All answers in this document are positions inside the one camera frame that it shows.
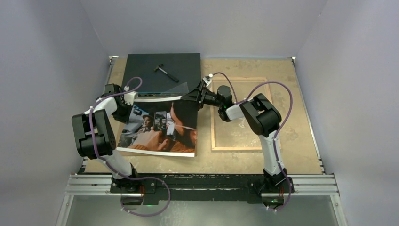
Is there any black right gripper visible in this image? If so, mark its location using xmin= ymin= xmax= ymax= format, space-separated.
xmin=182 ymin=81 xmax=223 ymax=110

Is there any clear acrylic sheet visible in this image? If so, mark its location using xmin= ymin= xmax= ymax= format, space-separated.
xmin=137 ymin=82 xmax=189 ymax=94

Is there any large printed photo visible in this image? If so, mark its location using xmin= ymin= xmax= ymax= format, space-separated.
xmin=117 ymin=97 xmax=199 ymax=157

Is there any white wooden picture frame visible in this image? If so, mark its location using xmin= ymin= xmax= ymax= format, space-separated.
xmin=210 ymin=77 xmax=267 ymax=153

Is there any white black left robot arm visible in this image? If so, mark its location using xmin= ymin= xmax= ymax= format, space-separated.
xmin=72 ymin=84 xmax=140 ymax=193

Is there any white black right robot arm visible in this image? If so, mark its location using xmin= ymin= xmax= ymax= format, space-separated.
xmin=181 ymin=82 xmax=292 ymax=192

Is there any black hammer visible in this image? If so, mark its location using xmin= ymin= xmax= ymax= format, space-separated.
xmin=154 ymin=64 xmax=179 ymax=83

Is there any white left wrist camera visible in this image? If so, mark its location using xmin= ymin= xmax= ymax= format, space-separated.
xmin=123 ymin=86 xmax=138 ymax=105

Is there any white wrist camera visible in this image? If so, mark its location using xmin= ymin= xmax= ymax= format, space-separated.
xmin=202 ymin=73 xmax=214 ymax=88
xmin=123 ymin=86 xmax=138 ymax=105

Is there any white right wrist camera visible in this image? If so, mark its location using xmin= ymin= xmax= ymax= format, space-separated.
xmin=202 ymin=73 xmax=214 ymax=88

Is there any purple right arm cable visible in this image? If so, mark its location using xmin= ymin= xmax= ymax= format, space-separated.
xmin=210 ymin=72 xmax=294 ymax=213

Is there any dark network switch box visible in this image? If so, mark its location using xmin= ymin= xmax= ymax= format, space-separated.
xmin=122 ymin=53 xmax=201 ymax=93

